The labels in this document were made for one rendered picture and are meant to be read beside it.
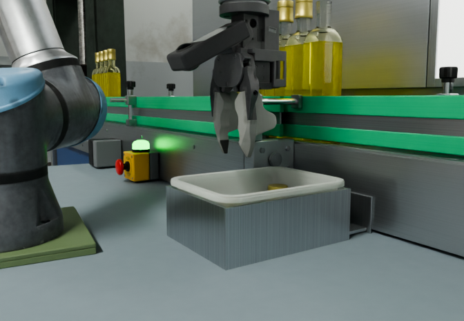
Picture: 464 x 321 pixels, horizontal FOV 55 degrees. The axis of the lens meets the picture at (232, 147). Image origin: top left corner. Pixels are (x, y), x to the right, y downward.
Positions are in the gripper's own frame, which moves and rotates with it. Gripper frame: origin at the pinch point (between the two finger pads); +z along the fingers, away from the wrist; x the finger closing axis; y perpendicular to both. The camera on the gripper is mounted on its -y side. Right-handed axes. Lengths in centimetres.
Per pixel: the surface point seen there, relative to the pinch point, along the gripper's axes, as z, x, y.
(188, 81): -23, 341, 182
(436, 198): 6.5, -19.5, 20.3
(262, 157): 3.6, 9.7, 13.4
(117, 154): 10, 78, 11
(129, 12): -86, 349, 125
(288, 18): -23.4, 18.5, 26.7
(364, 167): 3.9, -7.3, 20.5
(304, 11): -23.9, 13.0, 26.0
